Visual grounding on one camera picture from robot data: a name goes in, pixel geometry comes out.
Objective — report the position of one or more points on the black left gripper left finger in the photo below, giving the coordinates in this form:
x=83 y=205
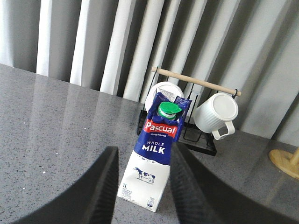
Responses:
x=90 y=200

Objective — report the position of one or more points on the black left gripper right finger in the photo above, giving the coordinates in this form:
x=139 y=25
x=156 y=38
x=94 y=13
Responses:
x=202 y=198

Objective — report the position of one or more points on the blue white milk carton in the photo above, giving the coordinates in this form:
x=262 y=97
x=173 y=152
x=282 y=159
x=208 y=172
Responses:
x=148 y=168

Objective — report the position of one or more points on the white ribbed mug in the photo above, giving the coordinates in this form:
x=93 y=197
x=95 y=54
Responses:
x=215 y=115

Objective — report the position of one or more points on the wooden mug tree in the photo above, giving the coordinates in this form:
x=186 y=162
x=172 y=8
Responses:
x=285 y=161

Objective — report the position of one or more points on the white smooth mug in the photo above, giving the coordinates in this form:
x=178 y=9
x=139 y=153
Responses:
x=170 y=90

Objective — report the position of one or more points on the grey white curtain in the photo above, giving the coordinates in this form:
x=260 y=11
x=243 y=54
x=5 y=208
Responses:
x=111 y=45

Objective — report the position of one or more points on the black wire mug rack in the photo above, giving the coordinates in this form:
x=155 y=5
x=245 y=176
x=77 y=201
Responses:
x=192 y=137

